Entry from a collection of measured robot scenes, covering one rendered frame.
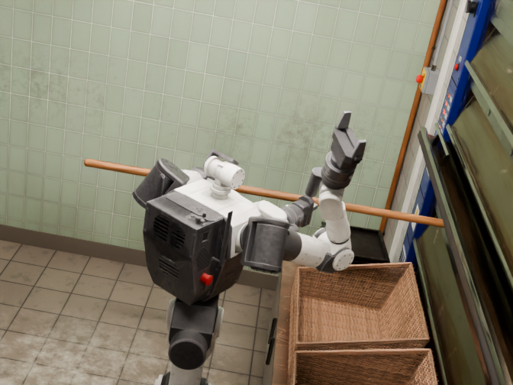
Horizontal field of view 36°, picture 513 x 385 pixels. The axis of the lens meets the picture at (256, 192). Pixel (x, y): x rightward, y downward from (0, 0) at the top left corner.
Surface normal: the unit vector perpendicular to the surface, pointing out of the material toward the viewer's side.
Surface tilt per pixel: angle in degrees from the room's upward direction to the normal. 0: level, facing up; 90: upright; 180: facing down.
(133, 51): 90
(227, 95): 90
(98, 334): 0
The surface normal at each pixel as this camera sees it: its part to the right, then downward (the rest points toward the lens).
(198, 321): 0.08, -0.32
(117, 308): 0.17, -0.89
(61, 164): -0.07, 0.43
